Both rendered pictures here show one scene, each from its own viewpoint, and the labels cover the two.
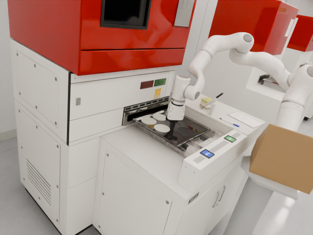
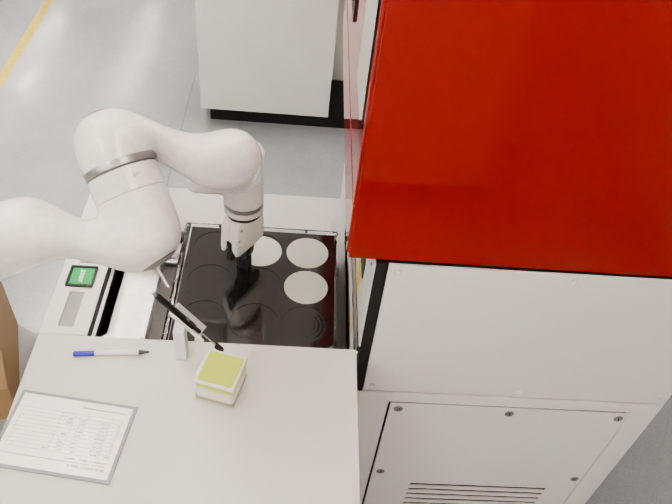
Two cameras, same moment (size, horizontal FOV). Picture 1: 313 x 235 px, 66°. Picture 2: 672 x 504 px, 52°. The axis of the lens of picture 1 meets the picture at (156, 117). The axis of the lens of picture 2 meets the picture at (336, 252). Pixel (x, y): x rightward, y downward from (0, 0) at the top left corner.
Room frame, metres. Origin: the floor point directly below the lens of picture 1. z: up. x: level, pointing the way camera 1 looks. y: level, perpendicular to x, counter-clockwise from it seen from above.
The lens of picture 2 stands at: (2.28, -0.67, 2.08)
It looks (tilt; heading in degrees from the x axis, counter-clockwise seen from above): 46 degrees down; 138
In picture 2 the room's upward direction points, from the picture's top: 7 degrees clockwise
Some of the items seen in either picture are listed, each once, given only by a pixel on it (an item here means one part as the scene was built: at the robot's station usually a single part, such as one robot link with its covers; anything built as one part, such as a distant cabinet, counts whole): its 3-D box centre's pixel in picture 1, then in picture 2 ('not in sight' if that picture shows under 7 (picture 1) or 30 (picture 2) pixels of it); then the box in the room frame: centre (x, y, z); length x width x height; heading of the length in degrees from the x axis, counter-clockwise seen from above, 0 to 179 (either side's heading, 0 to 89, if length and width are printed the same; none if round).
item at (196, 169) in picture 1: (215, 156); (101, 256); (1.13, -0.36, 0.89); 0.55 x 0.09 x 0.14; 143
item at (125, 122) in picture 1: (147, 112); (349, 286); (1.52, 0.07, 0.89); 0.44 x 0.02 x 0.10; 143
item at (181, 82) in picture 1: (181, 87); (241, 174); (1.34, -0.11, 1.17); 0.09 x 0.08 x 0.13; 55
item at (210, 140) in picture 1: (207, 147); (138, 293); (1.26, -0.33, 0.87); 0.36 x 0.08 x 0.03; 143
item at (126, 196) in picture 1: (175, 186); not in sight; (1.41, -0.24, 0.41); 0.97 x 0.64 x 0.82; 143
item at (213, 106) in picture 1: (211, 105); (188, 333); (1.54, -0.34, 1.03); 0.06 x 0.04 x 0.13; 53
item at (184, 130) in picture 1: (172, 124); (258, 284); (1.40, -0.11, 0.90); 0.34 x 0.34 x 0.01; 53
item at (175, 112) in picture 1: (175, 109); (243, 225); (1.34, -0.10, 1.03); 0.10 x 0.07 x 0.11; 110
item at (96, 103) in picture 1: (129, 98); (360, 194); (1.38, 0.19, 1.02); 0.82 x 0.03 x 0.40; 143
